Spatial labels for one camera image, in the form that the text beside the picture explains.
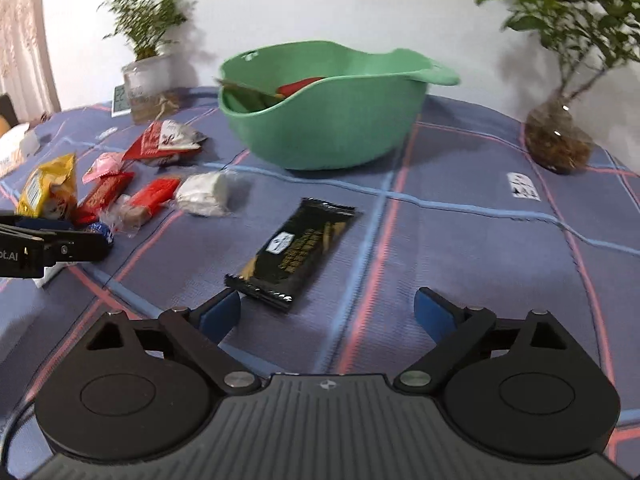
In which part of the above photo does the black snack bar packet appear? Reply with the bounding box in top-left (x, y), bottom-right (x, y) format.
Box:
top-left (224, 197), bottom-right (359, 312)

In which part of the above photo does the tall red snack bag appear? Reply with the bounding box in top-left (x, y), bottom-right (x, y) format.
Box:
top-left (276, 77), bottom-right (322, 99)

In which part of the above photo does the blue Lindor chocolate ball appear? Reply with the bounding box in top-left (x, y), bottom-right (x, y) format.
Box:
top-left (84, 221), bottom-right (114, 247)

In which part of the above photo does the white paper snack bag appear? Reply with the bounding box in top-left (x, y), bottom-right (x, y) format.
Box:
top-left (32, 262), bottom-right (68, 288)

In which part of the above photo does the yellow chip bag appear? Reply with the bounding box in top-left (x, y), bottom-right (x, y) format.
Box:
top-left (15, 153), bottom-right (77, 220)

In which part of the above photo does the red small snack packet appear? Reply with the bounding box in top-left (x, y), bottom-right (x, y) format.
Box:
top-left (70, 171), bottom-right (134, 228)

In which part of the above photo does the tissue pack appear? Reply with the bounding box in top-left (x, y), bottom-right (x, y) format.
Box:
top-left (0, 122), bottom-right (40, 177)

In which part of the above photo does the pink small candy packet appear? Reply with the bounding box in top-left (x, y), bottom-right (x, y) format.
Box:
top-left (82, 152), bottom-right (124, 184)

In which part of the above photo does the red hawthorn cake packet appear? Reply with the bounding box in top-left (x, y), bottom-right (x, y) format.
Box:
top-left (99, 177), bottom-right (182, 235)

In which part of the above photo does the white tablecloth label left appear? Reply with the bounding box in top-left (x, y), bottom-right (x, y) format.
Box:
top-left (96, 127), bottom-right (118, 141)

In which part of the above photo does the white tablecloth label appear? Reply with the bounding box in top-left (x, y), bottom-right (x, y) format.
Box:
top-left (506, 172), bottom-right (540, 202)
top-left (96, 127), bottom-right (118, 141)

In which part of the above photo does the white nougat candy packet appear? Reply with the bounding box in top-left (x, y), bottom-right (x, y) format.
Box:
top-left (174, 170), bottom-right (236, 217)

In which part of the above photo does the blue plaid tablecloth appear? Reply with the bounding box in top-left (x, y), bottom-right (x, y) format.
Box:
top-left (1, 88), bottom-right (639, 474)

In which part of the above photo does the pink curtain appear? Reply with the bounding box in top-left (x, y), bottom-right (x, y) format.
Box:
top-left (1, 0), bottom-right (60, 122)

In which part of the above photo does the white digital clock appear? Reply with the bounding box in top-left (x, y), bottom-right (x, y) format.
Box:
top-left (111, 84), bottom-right (131, 117)

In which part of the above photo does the red and white snack bag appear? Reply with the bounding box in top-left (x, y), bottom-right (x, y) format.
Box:
top-left (122, 119), bottom-right (207, 167)

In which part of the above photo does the feathery plant in clear cup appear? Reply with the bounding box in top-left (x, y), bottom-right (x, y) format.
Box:
top-left (102, 0), bottom-right (192, 125)

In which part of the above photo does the green plastic bowl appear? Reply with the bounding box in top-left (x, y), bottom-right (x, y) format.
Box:
top-left (218, 40), bottom-right (460, 170)

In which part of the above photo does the leafy plant in glass vase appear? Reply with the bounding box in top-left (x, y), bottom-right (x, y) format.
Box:
top-left (474, 0), bottom-right (639, 174)

